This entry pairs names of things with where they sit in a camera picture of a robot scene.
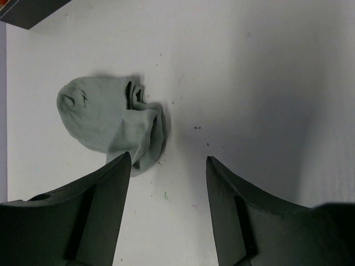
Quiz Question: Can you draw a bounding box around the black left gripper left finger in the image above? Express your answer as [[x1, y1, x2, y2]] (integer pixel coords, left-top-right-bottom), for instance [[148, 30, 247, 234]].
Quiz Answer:
[[1, 153, 131, 265]]

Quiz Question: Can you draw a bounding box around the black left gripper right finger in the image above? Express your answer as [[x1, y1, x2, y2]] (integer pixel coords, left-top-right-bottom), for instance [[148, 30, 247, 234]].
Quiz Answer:
[[206, 156, 354, 265]]

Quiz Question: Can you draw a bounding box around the grey sock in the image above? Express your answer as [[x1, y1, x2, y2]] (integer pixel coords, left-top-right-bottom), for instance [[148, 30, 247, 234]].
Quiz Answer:
[[57, 76, 165, 177]]

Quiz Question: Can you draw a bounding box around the black compartment box with lid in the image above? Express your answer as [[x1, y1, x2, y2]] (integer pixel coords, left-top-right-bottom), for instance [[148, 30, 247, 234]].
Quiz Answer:
[[1, 0, 71, 30]]

